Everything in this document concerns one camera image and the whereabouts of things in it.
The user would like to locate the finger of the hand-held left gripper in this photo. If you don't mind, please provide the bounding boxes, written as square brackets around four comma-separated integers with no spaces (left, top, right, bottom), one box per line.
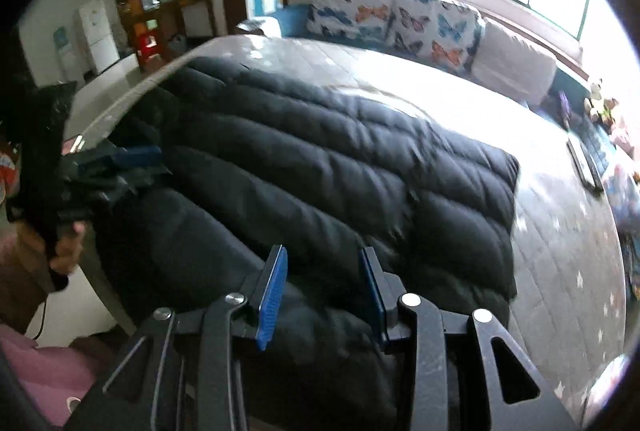
[57,173,173,222]
[62,143,168,176]

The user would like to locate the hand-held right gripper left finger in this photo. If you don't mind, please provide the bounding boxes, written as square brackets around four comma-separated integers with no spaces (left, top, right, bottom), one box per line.
[75,245,289,431]

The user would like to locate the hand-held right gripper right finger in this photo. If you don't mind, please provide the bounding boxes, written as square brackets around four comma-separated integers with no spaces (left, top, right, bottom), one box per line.
[362,247,581,431]

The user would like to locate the black puffer jacket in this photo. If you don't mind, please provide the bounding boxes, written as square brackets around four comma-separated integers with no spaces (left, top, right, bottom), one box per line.
[95,56,521,431]

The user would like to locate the person's left forearm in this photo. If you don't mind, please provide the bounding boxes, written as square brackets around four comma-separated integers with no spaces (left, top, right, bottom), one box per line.
[0,256,53,334]

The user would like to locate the person's left hand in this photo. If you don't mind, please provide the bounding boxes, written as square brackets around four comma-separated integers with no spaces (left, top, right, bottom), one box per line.
[12,218,87,277]

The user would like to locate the white water dispenser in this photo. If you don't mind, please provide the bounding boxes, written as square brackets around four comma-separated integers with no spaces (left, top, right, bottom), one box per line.
[52,26,83,82]

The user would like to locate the white refrigerator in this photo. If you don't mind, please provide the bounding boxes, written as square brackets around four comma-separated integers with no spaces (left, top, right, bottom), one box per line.
[77,0,121,74]

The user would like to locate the dark wooden table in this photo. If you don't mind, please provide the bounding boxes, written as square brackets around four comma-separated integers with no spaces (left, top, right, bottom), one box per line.
[157,0,218,46]

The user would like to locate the grey folded cloth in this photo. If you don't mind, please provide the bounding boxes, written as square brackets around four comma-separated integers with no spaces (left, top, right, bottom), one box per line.
[235,16,282,38]

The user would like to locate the person's pink clothing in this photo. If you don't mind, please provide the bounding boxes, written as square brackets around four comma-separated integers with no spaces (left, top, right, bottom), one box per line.
[0,326,121,431]

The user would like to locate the flat tablet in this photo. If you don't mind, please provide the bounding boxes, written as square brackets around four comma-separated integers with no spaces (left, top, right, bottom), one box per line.
[567,133,606,192]

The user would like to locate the butterfly print cushion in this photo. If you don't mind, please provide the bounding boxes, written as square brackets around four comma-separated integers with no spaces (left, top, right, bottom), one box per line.
[389,0,485,72]
[306,0,397,42]

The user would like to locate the white cushion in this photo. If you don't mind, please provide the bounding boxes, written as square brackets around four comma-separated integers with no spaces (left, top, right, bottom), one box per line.
[472,18,558,106]

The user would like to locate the stuffed toys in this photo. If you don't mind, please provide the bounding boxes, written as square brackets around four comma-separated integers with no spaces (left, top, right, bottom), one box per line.
[582,78,621,124]

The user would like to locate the black cable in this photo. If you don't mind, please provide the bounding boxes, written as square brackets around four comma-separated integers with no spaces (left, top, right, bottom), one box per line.
[30,286,51,342]

